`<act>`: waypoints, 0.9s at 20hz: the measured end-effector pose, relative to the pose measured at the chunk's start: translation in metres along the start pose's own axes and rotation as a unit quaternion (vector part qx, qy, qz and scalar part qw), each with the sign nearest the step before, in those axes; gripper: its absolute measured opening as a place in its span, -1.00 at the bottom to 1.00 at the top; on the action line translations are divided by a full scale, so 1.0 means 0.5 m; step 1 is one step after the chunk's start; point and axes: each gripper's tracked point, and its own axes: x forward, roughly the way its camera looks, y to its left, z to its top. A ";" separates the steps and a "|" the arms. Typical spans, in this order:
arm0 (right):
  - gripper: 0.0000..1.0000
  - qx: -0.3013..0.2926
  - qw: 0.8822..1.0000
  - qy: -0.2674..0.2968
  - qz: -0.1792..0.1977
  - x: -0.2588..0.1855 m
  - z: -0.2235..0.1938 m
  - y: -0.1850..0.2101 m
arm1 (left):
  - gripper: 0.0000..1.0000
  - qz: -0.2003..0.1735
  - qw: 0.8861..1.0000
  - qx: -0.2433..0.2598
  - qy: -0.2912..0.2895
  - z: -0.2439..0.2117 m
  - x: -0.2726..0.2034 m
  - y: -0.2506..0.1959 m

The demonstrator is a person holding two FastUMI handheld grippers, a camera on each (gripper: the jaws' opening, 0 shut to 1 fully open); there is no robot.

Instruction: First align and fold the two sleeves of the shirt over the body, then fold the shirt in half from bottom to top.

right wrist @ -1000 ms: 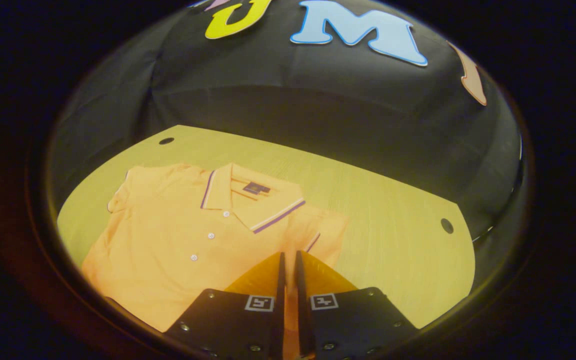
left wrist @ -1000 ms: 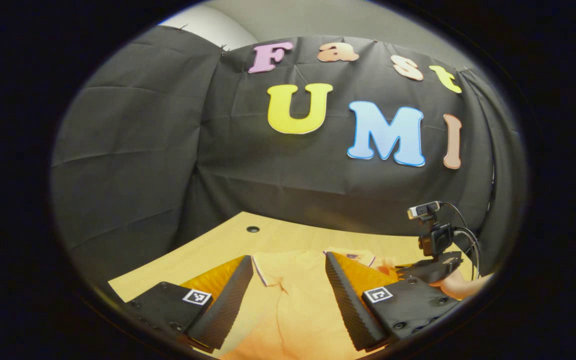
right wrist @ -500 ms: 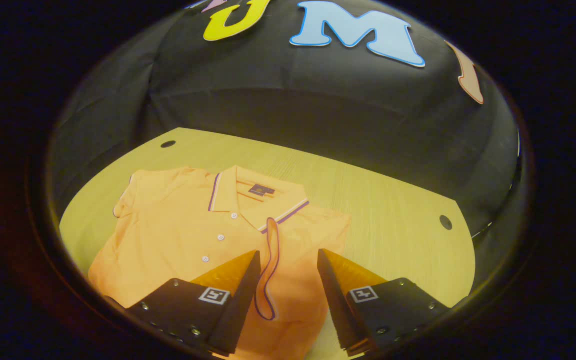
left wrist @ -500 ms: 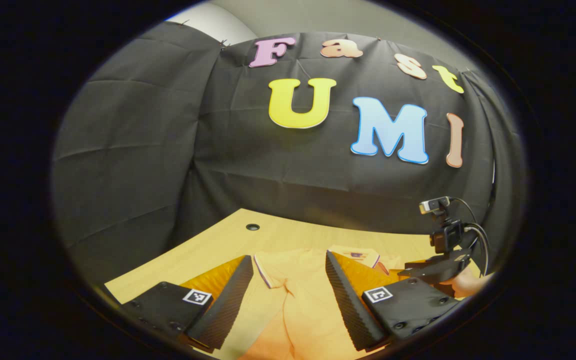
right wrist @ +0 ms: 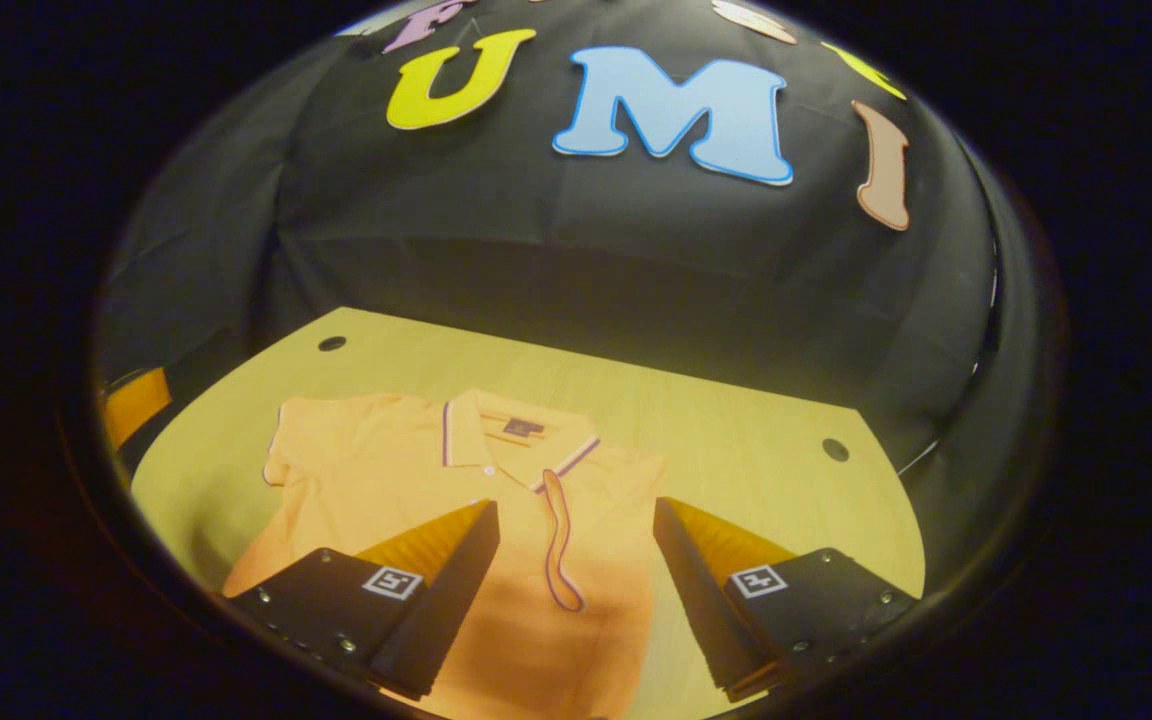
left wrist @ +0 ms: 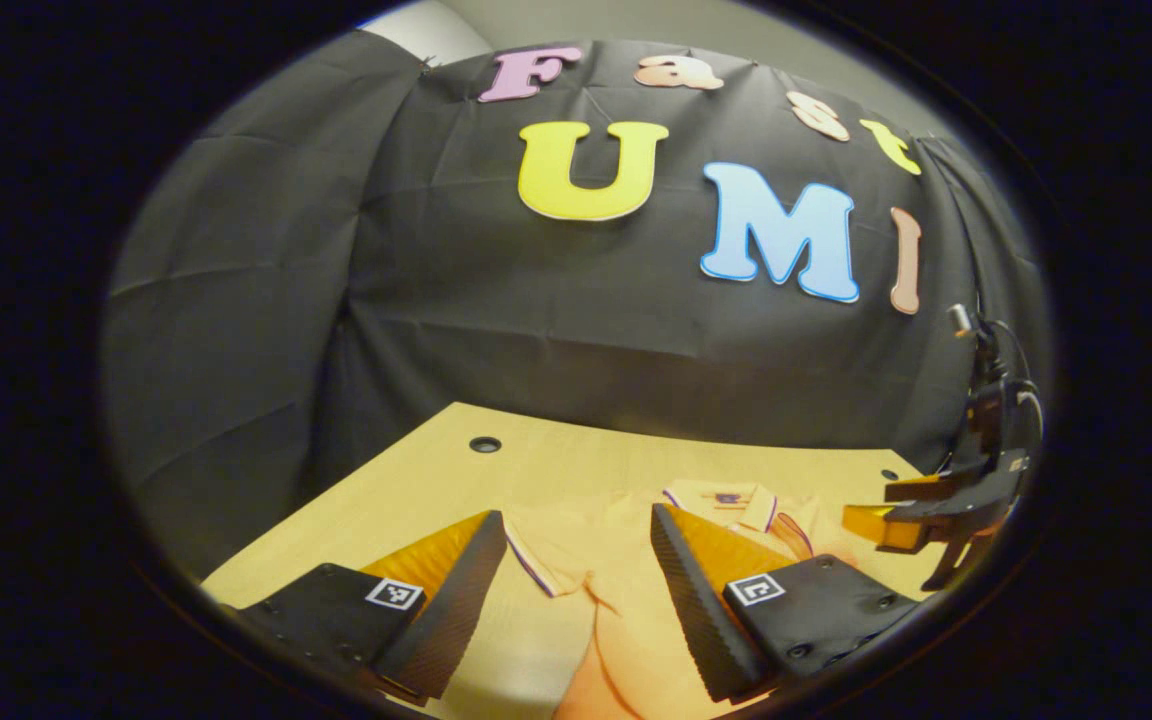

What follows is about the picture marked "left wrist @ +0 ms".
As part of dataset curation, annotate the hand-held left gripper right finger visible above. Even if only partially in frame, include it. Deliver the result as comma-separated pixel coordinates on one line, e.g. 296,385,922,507
649,503,922,704

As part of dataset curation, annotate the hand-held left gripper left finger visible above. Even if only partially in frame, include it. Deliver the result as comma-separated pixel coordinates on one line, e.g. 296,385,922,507
226,510,509,706

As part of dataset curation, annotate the orange T-shirt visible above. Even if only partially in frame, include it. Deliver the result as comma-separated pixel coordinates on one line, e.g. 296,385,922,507
501,478,937,720

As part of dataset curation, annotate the black backdrop cloth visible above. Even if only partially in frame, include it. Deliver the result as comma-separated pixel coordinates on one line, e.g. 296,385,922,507
101,30,1052,581

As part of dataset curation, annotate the black cable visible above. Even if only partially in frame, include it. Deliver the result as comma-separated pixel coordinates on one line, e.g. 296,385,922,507
976,315,1045,441

